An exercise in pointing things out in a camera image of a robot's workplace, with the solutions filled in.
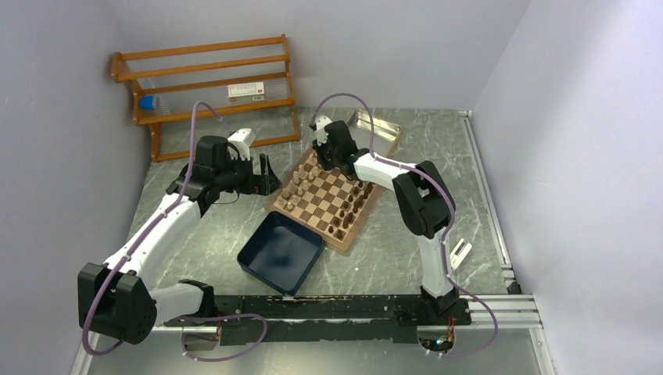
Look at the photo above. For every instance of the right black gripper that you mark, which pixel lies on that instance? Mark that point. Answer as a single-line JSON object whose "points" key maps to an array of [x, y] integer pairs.
{"points": [[318, 150]]}

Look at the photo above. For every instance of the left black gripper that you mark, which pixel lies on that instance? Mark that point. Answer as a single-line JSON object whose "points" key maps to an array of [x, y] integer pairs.
{"points": [[262, 183]]}

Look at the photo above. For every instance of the light wooden queen piece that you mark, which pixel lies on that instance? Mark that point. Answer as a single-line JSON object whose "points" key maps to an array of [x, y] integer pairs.
{"points": [[306, 184]]}

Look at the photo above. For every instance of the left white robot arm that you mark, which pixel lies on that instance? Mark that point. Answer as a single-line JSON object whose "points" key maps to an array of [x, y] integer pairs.
{"points": [[113, 297]]}

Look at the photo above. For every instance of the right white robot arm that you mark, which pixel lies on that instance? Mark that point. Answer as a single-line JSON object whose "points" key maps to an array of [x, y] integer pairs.
{"points": [[425, 205]]}

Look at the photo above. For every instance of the dark chess pieces group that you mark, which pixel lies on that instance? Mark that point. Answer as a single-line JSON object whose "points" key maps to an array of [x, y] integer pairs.
{"points": [[348, 207]]}

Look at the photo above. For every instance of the wooden chess board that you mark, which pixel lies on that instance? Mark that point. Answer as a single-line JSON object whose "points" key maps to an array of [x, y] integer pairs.
{"points": [[311, 210]]}

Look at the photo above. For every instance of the gold metal tin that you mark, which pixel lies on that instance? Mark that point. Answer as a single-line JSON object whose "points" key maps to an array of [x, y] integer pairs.
{"points": [[385, 137]]}

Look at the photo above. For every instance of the blue square tray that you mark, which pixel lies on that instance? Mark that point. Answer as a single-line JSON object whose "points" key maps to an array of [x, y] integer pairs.
{"points": [[281, 253]]}

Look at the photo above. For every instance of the white red box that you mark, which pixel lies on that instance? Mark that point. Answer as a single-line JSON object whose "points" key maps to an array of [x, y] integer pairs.
{"points": [[246, 92]]}

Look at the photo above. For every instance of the wooden shelf rack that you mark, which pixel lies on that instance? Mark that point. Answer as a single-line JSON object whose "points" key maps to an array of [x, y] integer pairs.
{"points": [[180, 76]]}

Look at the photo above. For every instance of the blue capped container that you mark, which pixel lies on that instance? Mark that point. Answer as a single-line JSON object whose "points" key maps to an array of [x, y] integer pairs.
{"points": [[148, 102]]}

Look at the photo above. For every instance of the small white plastic part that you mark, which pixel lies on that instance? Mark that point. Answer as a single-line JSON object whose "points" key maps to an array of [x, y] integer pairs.
{"points": [[459, 253]]}

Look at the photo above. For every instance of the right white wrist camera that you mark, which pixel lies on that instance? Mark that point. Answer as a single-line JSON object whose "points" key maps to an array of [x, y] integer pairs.
{"points": [[320, 122]]}

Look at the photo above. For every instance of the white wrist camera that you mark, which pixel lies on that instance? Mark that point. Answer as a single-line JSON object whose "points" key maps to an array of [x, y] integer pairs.
{"points": [[320, 122], [240, 142]]}

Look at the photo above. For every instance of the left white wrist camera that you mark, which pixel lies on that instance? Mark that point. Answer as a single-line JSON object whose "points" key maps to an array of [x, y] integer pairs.
{"points": [[240, 142]]}

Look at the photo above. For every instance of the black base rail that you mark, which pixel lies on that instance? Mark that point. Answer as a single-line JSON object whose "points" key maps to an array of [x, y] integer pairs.
{"points": [[395, 318]]}

